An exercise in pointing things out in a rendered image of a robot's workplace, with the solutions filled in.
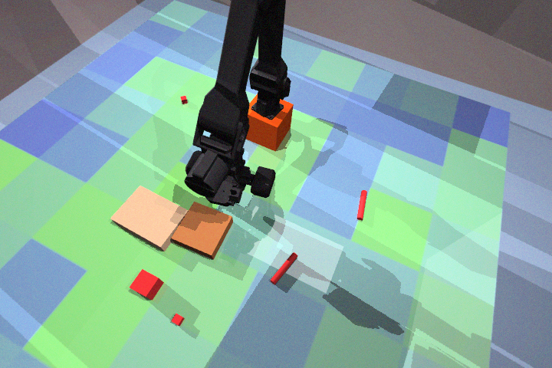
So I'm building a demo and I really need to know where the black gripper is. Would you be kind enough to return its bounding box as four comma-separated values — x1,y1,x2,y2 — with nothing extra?
186,148,276,198

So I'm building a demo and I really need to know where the red bar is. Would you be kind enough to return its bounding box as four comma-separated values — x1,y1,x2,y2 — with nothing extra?
357,190,367,220
270,252,298,284

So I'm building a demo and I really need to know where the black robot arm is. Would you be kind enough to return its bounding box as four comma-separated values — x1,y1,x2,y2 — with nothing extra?
184,0,291,206

